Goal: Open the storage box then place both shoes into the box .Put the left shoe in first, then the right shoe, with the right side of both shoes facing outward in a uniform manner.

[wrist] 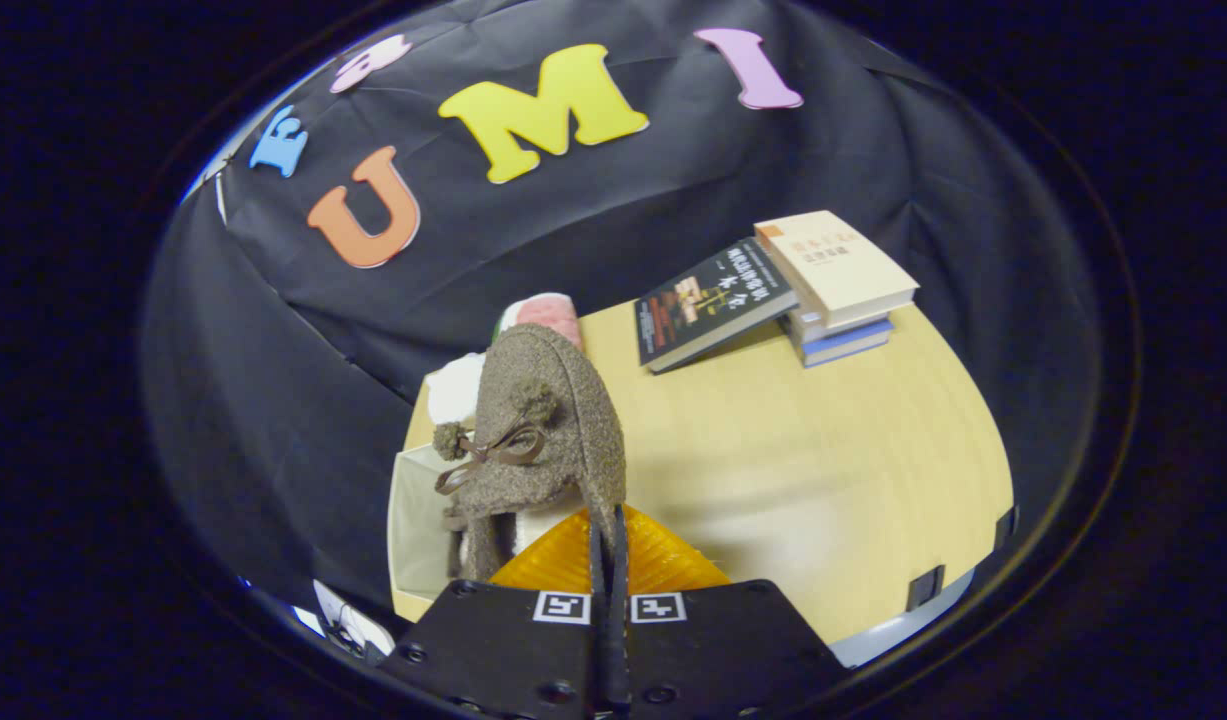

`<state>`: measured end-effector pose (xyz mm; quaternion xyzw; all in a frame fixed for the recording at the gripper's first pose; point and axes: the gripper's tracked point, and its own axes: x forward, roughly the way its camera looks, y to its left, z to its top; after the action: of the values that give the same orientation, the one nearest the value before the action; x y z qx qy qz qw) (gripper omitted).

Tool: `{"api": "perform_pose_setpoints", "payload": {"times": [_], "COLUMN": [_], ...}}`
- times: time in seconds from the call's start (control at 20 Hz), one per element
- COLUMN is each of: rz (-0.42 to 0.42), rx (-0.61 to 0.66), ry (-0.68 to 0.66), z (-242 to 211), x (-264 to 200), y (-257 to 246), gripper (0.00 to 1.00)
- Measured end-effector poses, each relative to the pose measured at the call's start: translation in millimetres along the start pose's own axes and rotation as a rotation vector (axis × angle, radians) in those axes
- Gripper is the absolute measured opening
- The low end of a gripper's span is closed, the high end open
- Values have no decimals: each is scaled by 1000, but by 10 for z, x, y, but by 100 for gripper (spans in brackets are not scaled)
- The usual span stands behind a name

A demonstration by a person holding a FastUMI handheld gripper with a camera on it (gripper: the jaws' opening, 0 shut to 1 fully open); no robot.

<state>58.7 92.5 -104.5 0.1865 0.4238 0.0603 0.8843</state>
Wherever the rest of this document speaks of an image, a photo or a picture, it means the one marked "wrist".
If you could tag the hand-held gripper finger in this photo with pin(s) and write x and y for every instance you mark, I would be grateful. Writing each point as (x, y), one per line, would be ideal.
(600, 650)
(621, 650)

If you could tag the cream storage box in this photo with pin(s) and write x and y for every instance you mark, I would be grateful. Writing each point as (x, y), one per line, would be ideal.
(413, 530)

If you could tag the white paper sheet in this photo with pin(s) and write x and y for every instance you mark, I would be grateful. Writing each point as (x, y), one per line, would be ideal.
(353, 625)

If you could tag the white plush toy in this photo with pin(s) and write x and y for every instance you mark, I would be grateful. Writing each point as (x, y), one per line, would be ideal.
(455, 390)

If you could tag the black table clamp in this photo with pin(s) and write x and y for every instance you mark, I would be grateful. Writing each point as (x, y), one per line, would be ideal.
(925, 588)
(1005, 527)

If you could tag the watermelon slice plush toy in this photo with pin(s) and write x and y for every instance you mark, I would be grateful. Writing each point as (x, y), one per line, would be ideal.
(548, 312)

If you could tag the black cover book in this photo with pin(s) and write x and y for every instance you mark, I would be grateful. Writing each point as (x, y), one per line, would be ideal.
(708, 300)

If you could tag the blue softcover book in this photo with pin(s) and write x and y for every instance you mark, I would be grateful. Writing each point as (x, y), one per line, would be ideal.
(848, 350)

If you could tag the grey-blue book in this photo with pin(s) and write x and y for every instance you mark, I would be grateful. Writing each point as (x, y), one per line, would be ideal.
(823, 328)

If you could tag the black backdrop cloth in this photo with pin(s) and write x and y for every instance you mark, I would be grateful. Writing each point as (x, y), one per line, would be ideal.
(273, 400)

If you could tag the cream cover book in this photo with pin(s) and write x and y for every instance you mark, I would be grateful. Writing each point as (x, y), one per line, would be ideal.
(843, 265)

